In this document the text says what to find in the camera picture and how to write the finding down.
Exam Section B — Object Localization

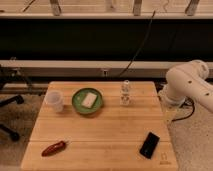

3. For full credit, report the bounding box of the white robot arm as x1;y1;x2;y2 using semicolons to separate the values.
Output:
161;60;213;113

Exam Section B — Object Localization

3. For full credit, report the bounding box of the clear plastic bottle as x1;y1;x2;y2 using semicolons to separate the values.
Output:
121;80;130;106

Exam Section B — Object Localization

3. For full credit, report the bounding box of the white rectangular block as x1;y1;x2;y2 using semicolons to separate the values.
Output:
82;93;97;108

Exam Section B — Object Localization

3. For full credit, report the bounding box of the green round plate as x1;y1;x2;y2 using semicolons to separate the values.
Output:
72;88;103;115

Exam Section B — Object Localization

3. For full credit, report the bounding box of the translucent plastic cup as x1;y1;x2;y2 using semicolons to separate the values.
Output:
44;91;63;113

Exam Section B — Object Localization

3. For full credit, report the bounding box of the black smartphone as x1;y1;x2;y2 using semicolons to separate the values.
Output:
140;132;160;159

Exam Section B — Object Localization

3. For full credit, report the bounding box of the red chili pepper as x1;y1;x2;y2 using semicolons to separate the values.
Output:
41;141;67;157

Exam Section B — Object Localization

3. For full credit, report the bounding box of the black office chair base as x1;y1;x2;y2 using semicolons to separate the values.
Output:
0;65;33;142

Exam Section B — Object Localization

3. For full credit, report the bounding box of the black hanging cable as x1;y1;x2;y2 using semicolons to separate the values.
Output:
117;9;157;79

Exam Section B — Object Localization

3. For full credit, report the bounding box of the black floor cable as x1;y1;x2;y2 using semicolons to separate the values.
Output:
171;98;196;123

